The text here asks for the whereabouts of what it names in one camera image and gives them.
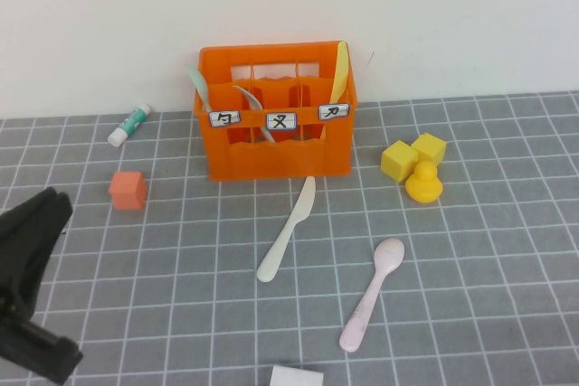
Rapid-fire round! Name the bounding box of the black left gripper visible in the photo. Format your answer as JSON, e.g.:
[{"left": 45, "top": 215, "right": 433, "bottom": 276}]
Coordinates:
[{"left": 0, "top": 187, "right": 85, "bottom": 386}]

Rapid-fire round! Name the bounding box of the grey plastic fork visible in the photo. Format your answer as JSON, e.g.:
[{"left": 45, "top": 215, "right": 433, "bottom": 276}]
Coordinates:
[{"left": 233, "top": 85, "right": 276, "bottom": 144}]

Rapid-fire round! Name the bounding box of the cream white plastic knife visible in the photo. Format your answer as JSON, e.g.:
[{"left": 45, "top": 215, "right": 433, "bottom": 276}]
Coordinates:
[{"left": 255, "top": 175, "right": 317, "bottom": 283}]

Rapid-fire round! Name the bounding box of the yellow plastic knife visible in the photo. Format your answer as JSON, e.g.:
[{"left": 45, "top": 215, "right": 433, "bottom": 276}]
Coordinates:
[{"left": 319, "top": 41, "right": 350, "bottom": 141}]

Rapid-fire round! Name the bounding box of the pink plastic spoon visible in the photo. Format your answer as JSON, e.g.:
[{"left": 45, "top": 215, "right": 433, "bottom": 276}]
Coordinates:
[{"left": 338, "top": 237, "right": 406, "bottom": 353}]

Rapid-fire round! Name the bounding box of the orange plastic cutlery holder crate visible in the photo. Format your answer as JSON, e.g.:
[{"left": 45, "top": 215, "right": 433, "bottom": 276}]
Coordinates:
[{"left": 192, "top": 40, "right": 359, "bottom": 183}]

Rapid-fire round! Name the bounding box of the salmon orange cube block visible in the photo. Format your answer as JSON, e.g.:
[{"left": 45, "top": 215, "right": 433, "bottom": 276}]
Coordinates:
[{"left": 108, "top": 171, "right": 147, "bottom": 212}]

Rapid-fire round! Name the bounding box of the white and green glue stick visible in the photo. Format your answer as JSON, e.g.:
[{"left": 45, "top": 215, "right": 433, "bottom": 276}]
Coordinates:
[{"left": 107, "top": 102, "right": 152, "bottom": 148}]

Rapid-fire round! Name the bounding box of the paper label with spoon character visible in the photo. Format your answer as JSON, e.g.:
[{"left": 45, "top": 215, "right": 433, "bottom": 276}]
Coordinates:
[{"left": 208, "top": 109, "right": 241, "bottom": 128}]

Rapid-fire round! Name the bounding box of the mint green plastic spoon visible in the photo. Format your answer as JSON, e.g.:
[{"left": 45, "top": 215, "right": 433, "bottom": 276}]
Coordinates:
[{"left": 185, "top": 64, "right": 213, "bottom": 112}]

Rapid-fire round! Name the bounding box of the paper label with fork character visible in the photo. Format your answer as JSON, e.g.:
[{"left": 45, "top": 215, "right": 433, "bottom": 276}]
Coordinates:
[{"left": 264, "top": 111, "right": 298, "bottom": 131}]

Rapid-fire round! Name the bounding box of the white paper sheet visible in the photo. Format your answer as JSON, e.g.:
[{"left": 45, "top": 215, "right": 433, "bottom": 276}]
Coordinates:
[{"left": 270, "top": 363, "right": 325, "bottom": 386}]

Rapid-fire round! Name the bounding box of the paper label with knife character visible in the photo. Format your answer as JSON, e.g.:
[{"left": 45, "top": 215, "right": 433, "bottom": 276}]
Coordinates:
[{"left": 318, "top": 102, "right": 350, "bottom": 121}]

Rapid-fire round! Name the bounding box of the yellow foam cube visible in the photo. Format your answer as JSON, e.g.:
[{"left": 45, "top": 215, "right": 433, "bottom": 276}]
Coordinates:
[
  {"left": 380, "top": 140, "right": 421, "bottom": 184},
  {"left": 411, "top": 132, "right": 448, "bottom": 165}
]

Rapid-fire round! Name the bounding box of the yellow rubber duck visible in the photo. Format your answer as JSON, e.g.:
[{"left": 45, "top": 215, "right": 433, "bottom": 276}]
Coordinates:
[{"left": 404, "top": 160, "right": 443, "bottom": 204}]

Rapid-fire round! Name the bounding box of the grey grid pattern mat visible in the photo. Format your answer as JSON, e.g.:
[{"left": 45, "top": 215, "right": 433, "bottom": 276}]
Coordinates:
[{"left": 0, "top": 91, "right": 579, "bottom": 386}]

